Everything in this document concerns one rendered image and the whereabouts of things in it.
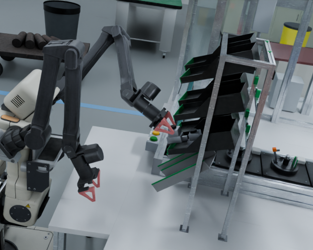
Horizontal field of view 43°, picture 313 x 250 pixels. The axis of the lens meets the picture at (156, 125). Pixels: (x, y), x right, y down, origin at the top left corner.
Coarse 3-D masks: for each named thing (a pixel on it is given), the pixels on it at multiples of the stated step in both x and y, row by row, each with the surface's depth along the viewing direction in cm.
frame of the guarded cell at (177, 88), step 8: (192, 0) 260; (192, 24) 316; (184, 32) 270; (184, 40) 273; (184, 48) 275; (176, 72) 284; (184, 72) 335; (176, 80) 286; (176, 88) 289; (248, 88) 331; (240, 112) 289; (280, 120) 286; (288, 120) 284; (296, 120) 286; (312, 128) 284
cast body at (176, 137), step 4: (172, 128) 163; (176, 128) 163; (180, 128) 165; (176, 132) 162; (180, 132) 165; (168, 136) 165; (172, 136) 163; (176, 136) 163; (180, 136) 162; (184, 136) 164; (168, 140) 165; (172, 140) 164; (176, 140) 164; (180, 140) 163; (184, 140) 164
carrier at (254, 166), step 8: (216, 152) 214; (224, 152) 215; (232, 152) 212; (240, 152) 209; (256, 152) 218; (216, 160) 207; (224, 160) 208; (240, 160) 206; (248, 160) 207; (256, 160) 212; (248, 168) 204; (256, 168) 205
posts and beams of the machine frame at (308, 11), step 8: (312, 0) 244; (312, 8) 245; (304, 16) 248; (304, 24) 251; (304, 32) 252; (296, 40) 255; (296, 48) 258; (296, 56) 260; (288, 64) 264; (288, 72) 265; (288, 80) 268; (280, 88) 274; (288, 88) 270; (280, 96) 274; (280, 104) 276; (280, 112) 279; (272, 120) 282
